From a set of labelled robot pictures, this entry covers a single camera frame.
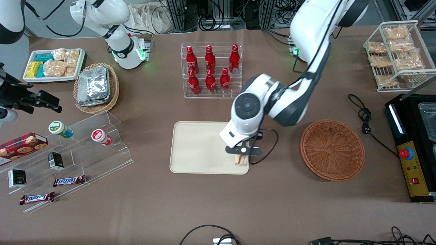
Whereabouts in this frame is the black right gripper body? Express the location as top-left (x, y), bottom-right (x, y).
top-left (0, 63), bottom-right (40, 114)

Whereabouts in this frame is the black looped cable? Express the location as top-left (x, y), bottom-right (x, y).
top-left (179, 224), bottom-right (241, 245)

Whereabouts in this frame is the white wire rack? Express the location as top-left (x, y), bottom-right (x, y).
top-left (362, 20), bottom-right (436, 93)

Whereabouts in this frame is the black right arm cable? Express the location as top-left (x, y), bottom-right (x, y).
top-left (25, 0), bottom-right (86, 37)

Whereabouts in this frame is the yellow snack pack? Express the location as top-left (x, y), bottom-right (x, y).
top-left (26, 61), bottom-right (43, 78)

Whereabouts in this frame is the triangular sandwich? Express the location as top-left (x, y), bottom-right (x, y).
top-left (234, 143), bottom-right (249, 167)

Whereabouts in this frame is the black machine with yellow panel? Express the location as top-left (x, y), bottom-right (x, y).
top-left (385, 93), bottom-right (436, 204)

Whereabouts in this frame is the red lid cup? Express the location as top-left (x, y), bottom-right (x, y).
top-left (91, 129), bottom-right (113, 146)

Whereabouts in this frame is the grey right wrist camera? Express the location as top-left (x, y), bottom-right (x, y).
top-left (0, 106), bottom-right (18, 128)

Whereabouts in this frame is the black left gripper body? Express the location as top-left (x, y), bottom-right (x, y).
top-left (235, 132), bottom-right (264, 150)

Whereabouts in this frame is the clear acrylic stepped shelf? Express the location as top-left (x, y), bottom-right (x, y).
top-left (0, 110), bottom-right (135, 214)

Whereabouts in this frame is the red tartan cookie box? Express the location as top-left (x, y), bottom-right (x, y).
top-left (0, 132), bottom-right (49, 166)

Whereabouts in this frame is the stack of foil containers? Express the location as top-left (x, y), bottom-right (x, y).
top-left (77, 66), bottom-right (110, 107)

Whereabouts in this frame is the red cola bottle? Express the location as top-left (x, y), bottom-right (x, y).
top-left (205, 69), bottom-right (217, 94)
top-left (186, 46), bottom-right (199, 75)
top-left (188, 69), bottom-right (201, 95)
top-left (229, 44), bottom-right (240, 74)
top-left (205, 45), bottom-right (216, 73)
top-left (220, 67), bottom-right (231, 94)

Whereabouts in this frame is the green lid cup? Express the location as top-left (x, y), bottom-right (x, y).
top-left (48, 120), bottom-right (74, 138)

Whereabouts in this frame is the black power cable with plug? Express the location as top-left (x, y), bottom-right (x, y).
top-left (347, 94), bottom-right (400, 158)

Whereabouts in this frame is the white rectangular snack tray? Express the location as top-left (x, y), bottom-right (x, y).
top-left (22, 48), bottom-right (86, 83)

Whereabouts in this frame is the clear acrylic bottle rack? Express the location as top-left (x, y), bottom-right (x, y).
top-left (181, 42), bottom-right (243, 99)

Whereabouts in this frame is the small black box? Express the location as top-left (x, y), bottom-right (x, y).
top-left (47, 151), bottom-right (65, 171)
top-left (8, 169), bottom-right (27, 189)

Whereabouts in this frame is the beige plastic tray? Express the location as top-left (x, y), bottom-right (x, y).
top-left (170, 121), bottom-right (249, 175)

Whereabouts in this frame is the light wicker basket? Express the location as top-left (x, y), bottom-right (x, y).
top-left (73, 63), bottom-right (120, 115)

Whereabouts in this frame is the brown wicker basket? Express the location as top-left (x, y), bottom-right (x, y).
top-left (300, 119), bottom-right (366, 182)

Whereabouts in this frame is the black cable with connector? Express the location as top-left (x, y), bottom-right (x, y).
top-left (309, 226), bottom-right (436, 245)

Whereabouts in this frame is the white cloth bag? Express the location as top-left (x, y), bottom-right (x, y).
top-left (127, 3), bottom-right (175, 35)

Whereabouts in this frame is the bagged fried snack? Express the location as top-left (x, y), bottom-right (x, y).
top-left (367, 41), bottom-right (388, 55)
top-left (394, 50), bottom-right (425, 71)
top-left (375, 74), bottom-right (400, 88)
top-left (384, 25), bottom-right (410, 41)
top-left (388, 38), bottom-right (417, 54)
top-left (369, 55), bottom-right (393, 68)

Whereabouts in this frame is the Snickers bar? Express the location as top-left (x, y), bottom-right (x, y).
top-left (19, 192), bottom-right (56, 206)
top-left (52, 175), bottom-right (87, 187)

